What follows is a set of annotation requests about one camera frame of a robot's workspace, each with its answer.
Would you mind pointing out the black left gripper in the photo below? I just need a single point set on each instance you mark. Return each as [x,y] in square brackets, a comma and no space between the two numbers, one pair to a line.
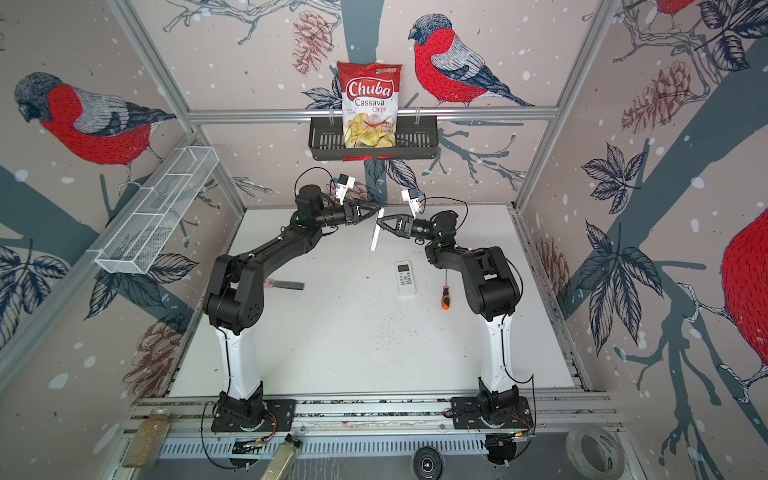
[352,212]

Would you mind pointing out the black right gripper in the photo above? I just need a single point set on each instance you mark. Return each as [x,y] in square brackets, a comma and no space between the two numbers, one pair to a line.
[386,227]

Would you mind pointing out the orange black screwdriver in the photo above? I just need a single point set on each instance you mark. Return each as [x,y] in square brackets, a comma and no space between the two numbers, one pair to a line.
[445,295]

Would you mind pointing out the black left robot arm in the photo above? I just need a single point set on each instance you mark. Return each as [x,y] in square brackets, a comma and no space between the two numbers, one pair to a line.
[235,299]

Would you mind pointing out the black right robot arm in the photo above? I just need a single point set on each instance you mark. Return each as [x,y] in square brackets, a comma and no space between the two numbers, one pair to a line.
[492,294]

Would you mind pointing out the red cassava chips bag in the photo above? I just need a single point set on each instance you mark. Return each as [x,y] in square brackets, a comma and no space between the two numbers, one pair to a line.
[369,104]

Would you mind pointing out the black round speaker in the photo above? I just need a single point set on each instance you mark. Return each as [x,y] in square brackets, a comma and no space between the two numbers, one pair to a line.
[427,464]

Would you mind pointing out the beige powder bottle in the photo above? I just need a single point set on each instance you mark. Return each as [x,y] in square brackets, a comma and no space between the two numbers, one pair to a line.
[283,460]

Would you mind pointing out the brown grain bottle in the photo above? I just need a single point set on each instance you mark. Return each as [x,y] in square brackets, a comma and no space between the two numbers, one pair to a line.
[145,447]

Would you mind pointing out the clear tape roll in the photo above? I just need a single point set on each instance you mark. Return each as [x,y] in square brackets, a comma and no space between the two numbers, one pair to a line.
[595,453]

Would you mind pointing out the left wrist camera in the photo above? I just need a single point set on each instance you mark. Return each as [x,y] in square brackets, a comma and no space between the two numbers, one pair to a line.
[341,186]

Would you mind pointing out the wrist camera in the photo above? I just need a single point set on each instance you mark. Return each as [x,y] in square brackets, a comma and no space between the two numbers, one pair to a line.
[341,186]
[415,200]

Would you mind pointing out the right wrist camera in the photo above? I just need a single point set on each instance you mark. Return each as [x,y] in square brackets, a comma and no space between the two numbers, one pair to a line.
[415,200]

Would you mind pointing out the black wall basket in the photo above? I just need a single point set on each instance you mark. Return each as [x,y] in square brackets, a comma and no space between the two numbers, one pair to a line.
[416,138]

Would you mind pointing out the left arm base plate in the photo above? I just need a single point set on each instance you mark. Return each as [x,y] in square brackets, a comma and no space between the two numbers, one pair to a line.
[282,414]

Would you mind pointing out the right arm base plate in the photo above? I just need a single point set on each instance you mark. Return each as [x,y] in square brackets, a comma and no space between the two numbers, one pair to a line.
[465,414]

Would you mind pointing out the white wire mesh shelf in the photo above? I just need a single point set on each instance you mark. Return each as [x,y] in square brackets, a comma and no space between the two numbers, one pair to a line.
[162,204]

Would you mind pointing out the aluminium mounting rail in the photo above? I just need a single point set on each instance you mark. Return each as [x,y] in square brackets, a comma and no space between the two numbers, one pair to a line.
[554,411]

